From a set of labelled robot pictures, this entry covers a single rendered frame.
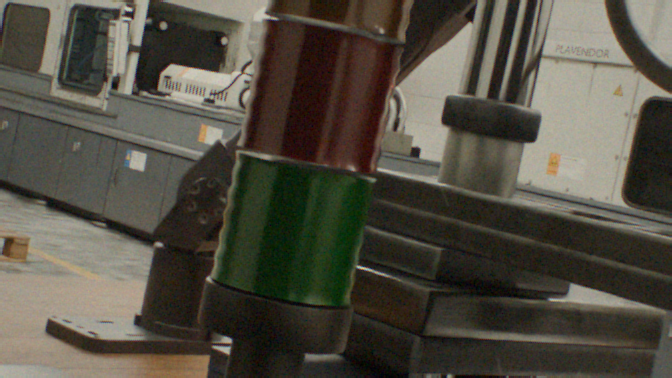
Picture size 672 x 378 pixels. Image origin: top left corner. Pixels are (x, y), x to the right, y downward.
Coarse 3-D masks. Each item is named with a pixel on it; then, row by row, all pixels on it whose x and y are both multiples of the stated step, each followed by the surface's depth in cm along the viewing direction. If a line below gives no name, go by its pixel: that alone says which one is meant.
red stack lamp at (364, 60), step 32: (288, 32) 33; (320, 32) 33; (256, 64) 34; (288, 64) 33; (320, 64) 33; (352, 64) 33; (384, 64) 33; (256, 96) 34; (288, 96) 33; (320, 96) 33; (352, 96) 33; (384, 96) 34; (256, 128) 33; (288, 128) 33; (320, 128) 33; (352, 128) 33; (384, 128) 34; (320, 160) 33; (352, 160) 33
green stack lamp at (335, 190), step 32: (256, 160) 33; (288, 160) 35; (256, 192) 33; (288, 192) 33; (320, 192) 33; (352, 192) 33; (224, 224) 34; (256, 224) 33; (288, 224) 33; (320, 224) 33; (352, 224) 33; (224, 256) 34; (256, 256) 33; (288, 256) 33; (320, 256) 33; (352, 256) 34; (256, 288) 33; (288, 288) 33; (320, 288) 33; (352, 288) 34
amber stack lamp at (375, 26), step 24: (288, 0) 33; (312, 0) 33; (336, 0) 32; (360, 0) 33; (384, 0) 33; (408, 0) 34; (312, 24) 35; (336, 24) 33; (360, 24) 33; (384, 24) 33
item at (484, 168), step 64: (512, 0) 61; (512, 64) 61; (512, 128) 60; (384, 192) 61; (448, 192) 59; (512, 192) 62; (384, 256) 60; (448, 256) 58; (512, 256) 56; (576, 256) 53; (640, 256) 51; (384, 320) 56; (448, 320) 55; (512, 320) 58; (576, 320) 62; (640, 320) 65
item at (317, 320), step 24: (216, 288) 34; (216, 312) 33; (240, 312) 33; (264, 312) 33; (288, 312) 33; (312, 312) 33; (336, 312) 33; (240, 336) 33; (264, 336) 33; (288, 336) 33; (312, 336) 33; (336, 336) 34; (240, 360) 34; (264, 360) 34; (288, 360) 34
